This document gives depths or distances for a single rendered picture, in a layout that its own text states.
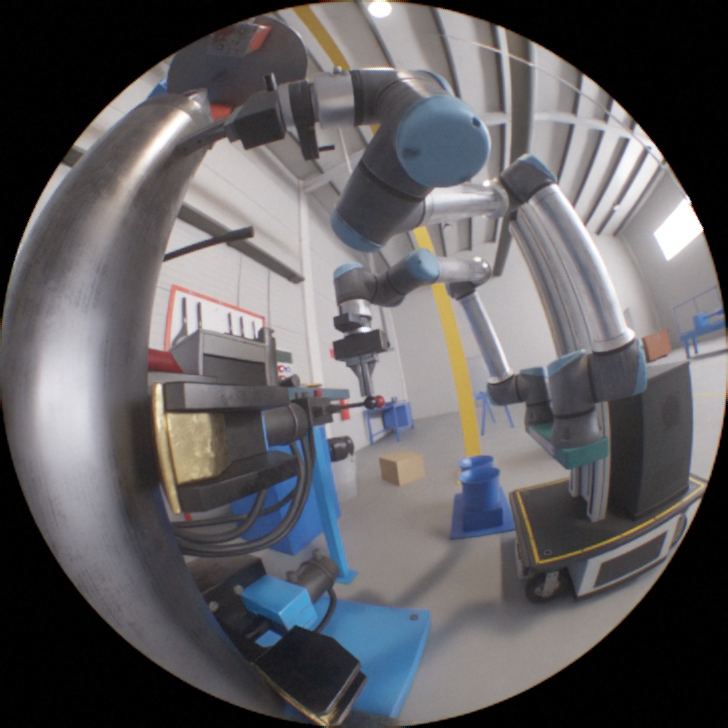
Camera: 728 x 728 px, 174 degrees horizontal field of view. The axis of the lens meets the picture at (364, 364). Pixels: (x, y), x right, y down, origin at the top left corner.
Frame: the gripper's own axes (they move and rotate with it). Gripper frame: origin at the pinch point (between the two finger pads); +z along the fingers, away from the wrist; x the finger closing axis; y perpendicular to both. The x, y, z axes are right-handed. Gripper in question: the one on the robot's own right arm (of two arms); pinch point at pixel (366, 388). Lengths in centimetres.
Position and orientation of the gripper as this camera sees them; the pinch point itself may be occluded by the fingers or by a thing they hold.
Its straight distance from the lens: 59.0
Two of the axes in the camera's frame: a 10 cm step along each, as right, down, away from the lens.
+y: 3.7, 1.0, 9.2
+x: -9.1, 2.1, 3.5
